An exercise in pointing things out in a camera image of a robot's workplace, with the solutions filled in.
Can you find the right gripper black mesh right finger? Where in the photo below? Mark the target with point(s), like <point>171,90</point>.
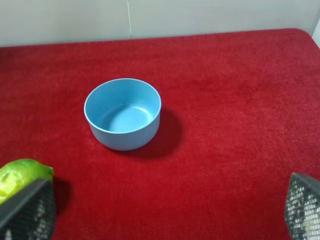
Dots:
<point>302,207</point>

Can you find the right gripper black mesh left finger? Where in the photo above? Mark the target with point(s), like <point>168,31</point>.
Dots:
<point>30,214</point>

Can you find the green lime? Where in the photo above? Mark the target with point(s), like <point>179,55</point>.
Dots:
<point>17,174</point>

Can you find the red velvet tablecloth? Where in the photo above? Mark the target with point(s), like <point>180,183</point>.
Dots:
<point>240,114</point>

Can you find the blue bowl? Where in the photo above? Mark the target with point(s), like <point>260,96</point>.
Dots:
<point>123,114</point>

